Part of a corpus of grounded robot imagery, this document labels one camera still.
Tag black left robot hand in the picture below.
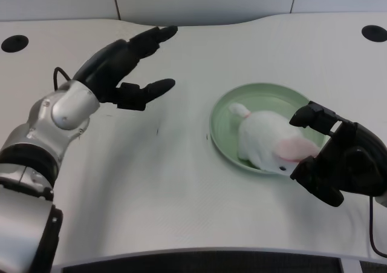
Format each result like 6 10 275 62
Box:
72 25 178 111

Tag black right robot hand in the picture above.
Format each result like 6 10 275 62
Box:
288 100 387 208

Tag white plush rabbit doll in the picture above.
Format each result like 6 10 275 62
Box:
228 102 320 176

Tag green round plate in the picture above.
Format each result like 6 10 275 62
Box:
209 82 328 178

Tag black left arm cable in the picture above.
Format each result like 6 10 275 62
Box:
53 67 71 91

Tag black cable grommet hole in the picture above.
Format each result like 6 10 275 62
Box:
361 24 387 43
1 35 29 53

